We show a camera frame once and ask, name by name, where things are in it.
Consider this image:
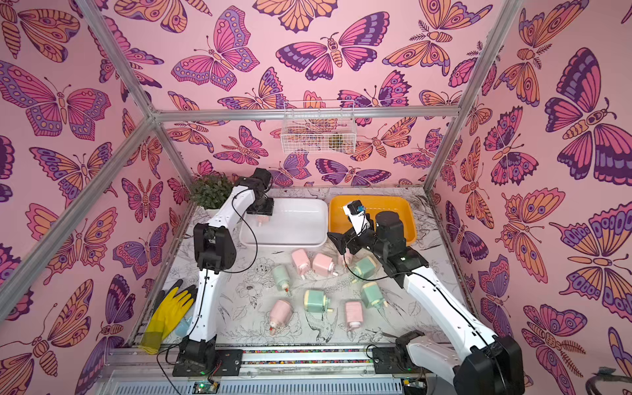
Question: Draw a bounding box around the green sharpener lower centre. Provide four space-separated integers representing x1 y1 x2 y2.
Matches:
303 290 333 314

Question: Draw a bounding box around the green sharpener upper right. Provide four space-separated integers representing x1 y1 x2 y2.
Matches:
351 256 377 282

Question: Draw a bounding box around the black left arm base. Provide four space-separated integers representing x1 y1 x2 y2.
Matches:
172 337 244 378

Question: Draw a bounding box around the green leafy plant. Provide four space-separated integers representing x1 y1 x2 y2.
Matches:
191 174 234 210

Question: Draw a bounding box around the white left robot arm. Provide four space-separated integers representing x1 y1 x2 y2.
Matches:
188 168 274 343

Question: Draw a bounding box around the yellow rubber glove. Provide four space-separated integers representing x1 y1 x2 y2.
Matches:
140 280 198 355

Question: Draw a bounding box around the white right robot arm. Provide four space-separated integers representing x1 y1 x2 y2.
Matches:
328 200 525 394

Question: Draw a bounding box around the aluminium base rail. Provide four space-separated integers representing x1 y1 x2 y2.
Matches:
93 344 439 394

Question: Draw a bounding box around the green sharpener left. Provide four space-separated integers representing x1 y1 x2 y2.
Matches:
272 265 291 296

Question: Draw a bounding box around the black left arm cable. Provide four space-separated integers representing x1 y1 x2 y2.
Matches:
155 187 260 395

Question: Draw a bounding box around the white wire basket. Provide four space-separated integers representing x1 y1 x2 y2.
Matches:
279 99 357 155

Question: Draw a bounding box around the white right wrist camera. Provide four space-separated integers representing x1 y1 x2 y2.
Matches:
343 200 371 235

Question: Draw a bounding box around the green sharpener lower right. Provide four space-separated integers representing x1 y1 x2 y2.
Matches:
360 281 388 309

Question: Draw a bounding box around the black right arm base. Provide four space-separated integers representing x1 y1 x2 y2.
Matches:
365 330 425 375

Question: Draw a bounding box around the pink sharpener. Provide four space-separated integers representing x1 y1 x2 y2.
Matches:
291 249 311 280
312 253 338 277
345 301 364 330
255 215 272 227
269 300 294 333
339 250 353 269

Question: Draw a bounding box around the green circuit board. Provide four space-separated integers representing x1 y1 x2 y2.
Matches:
192 380 220 395

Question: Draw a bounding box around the green sharpener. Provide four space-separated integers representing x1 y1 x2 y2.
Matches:
351 256 377 282
360 281 388 309
272 265 291 296
303 290 333 314

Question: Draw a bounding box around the white plastic storage box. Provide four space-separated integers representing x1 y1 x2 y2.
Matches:
239 197 329 249

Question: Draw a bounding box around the yellow plastic storage box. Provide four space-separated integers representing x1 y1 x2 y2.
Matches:
329 195 417 246

